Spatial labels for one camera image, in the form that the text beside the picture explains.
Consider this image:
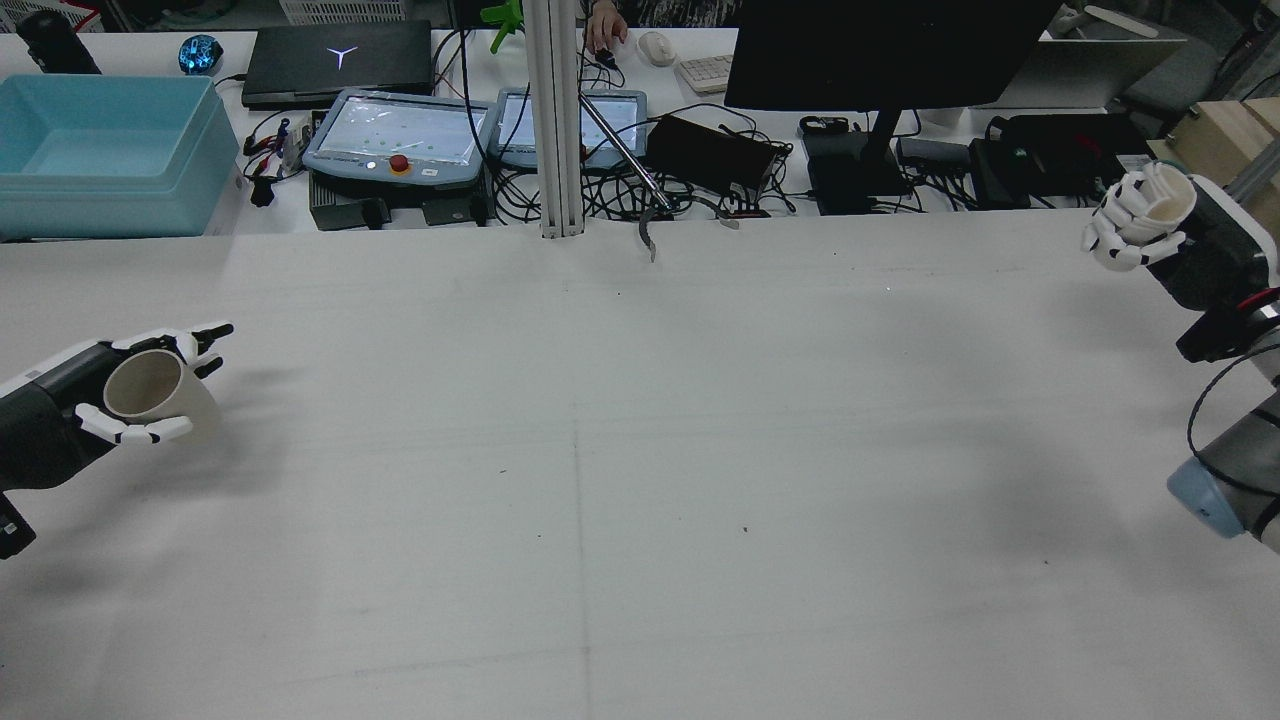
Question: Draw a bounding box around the bystander hand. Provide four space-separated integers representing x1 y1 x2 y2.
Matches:
584 0 630 57

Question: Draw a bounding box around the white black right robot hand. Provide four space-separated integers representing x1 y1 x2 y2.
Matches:
1081 162 1280 312

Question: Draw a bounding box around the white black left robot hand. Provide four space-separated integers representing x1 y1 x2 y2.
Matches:
0 320 236 492

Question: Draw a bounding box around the smooth rim white paper cup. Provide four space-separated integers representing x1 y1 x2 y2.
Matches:
103 349 223 446

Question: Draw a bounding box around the grey teach pendant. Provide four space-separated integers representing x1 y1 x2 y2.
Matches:
494 87 650 170

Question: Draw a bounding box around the green plastic clamp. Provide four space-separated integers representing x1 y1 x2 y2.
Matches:
479 0 525 54

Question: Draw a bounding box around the white keyboard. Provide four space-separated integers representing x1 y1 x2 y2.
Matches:
676 54 737 95

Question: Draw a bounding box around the wooden box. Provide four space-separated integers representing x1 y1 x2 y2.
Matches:
1164 97 1280 193

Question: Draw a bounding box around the thin metal rod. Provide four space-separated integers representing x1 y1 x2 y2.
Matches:
577 94 683 213

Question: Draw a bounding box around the black power brick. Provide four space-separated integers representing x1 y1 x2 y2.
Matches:
644 114 783 193

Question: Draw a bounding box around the black equipment case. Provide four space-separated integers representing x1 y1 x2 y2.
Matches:
968 112 1153 208

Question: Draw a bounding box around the silver laptop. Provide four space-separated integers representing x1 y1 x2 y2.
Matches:
1034 4 1188 108

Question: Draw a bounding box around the teach pendant with red button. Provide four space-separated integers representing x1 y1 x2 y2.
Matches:
302 87 499 192

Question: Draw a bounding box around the white mesh basket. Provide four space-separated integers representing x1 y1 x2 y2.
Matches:
277 0 412 25

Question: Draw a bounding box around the black laptop with logo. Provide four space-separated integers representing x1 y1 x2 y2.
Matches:
241 19 434 110

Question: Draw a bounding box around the black computer monitor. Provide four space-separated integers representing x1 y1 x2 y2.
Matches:
723 0 1063 215

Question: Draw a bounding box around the black box under pendant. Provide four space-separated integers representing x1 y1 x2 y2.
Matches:
309 184 492 232

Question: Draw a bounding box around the light blue plastic bin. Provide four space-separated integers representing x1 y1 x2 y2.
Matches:
0 74 241 241

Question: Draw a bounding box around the grey usb hub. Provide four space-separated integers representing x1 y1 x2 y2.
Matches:
894 137 973 170

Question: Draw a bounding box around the black cylinder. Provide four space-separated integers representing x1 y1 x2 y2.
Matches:
14 9 102 75

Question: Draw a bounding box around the glowing blue ball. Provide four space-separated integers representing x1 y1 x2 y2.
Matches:
177 34 224 77

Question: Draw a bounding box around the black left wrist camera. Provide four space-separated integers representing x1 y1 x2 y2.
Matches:
0 488 37 560

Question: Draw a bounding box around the aluminium profile post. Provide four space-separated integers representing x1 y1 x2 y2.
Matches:
521 0 587 239

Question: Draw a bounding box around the black desk cable tangle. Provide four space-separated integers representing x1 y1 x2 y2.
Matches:
488 150 803 225

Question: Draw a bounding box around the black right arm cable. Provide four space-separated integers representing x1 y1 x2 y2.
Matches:
1187 345 1280 497

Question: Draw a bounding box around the red clip cable bundle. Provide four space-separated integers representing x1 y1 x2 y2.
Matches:
243 118 304 208

